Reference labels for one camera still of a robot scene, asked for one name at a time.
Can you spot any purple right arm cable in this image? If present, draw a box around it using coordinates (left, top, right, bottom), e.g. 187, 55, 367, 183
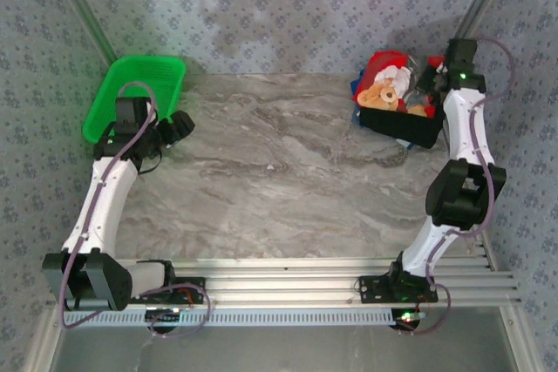
425, 35, 515, 336

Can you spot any red t-shirt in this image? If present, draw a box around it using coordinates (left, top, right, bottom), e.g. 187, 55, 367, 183
356, 51, 446, 119

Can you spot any right controller board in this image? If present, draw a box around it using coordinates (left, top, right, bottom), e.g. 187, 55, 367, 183
391, 308, 427, 333

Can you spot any green plastic basket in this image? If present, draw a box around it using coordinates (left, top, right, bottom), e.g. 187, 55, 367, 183
81, 55, 188, 145

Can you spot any controller board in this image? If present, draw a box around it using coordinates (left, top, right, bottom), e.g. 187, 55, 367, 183
145, 307, 182, 333
391, 308, 427, 333

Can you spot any grey slotted cable duct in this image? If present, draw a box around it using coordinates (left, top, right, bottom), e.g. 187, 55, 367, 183
64, 307, 431, 328

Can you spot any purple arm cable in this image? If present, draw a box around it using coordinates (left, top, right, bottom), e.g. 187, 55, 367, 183
58, 81, 215, 338
425, 35, 515, 336

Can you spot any black folded t-shirt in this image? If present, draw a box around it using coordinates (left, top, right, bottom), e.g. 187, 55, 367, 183
357, 104, 446, 150

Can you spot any blue folded t-shirt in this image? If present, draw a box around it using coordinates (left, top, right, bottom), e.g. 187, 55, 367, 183
350, 69, 416, 152

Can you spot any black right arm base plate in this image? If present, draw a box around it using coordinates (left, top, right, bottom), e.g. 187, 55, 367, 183
357, 274, 439, 304

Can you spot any aluminium frame leg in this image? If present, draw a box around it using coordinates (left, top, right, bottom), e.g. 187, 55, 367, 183
499, 305, 546, 372
24, 306, 66, 372

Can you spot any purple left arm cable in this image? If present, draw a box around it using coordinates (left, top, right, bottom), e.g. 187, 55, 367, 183
58, 81, 215, 338

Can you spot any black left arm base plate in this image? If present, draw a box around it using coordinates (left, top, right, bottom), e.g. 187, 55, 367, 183
130, 276, 207, 306

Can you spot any aluminium rail frame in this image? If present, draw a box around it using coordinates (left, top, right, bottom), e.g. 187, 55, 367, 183
46, 257, 522, 308

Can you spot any left controller board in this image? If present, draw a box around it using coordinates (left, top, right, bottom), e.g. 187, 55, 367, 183
145, 307, 182, 333

